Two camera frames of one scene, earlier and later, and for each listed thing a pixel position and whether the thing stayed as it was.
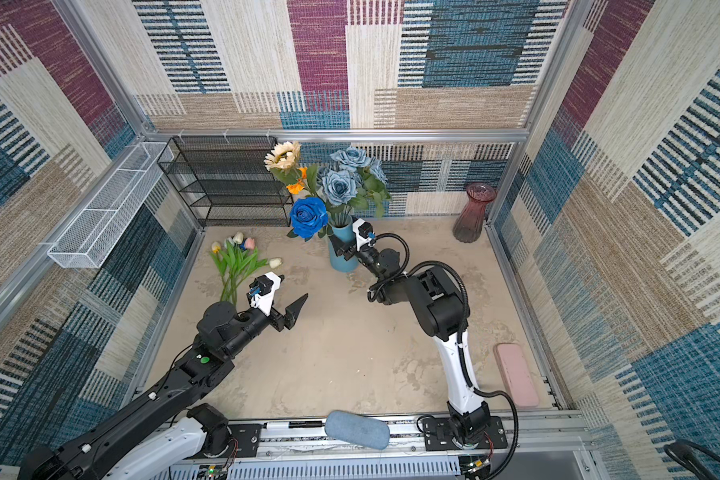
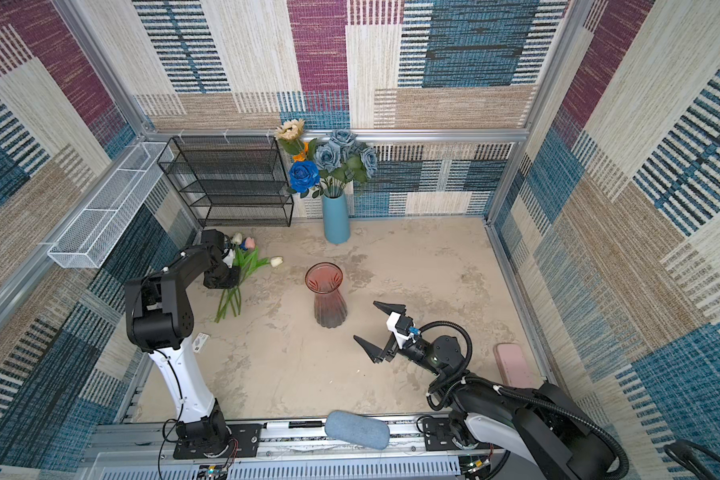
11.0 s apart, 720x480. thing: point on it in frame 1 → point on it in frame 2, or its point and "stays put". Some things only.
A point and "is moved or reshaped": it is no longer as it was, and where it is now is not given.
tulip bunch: (233, 264) stays put
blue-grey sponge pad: (357, 429) stays put
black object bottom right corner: (682, 452) stays put
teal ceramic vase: (342, 229) → (336, 220)
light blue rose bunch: (354, 179) is moved or reshaped
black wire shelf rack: (228, 181) stays put
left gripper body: (275, 321) → (224, 277)
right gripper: (339, 245) → (377, 354)
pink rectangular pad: (517, 374) stays put
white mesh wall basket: (95, 232) stays put
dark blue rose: (308, 216) → (303, 175)
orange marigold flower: (299, 185) → (301, 157)
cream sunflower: (285, 156) → (290, 130)
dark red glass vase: (468, 225) → (324, 278)
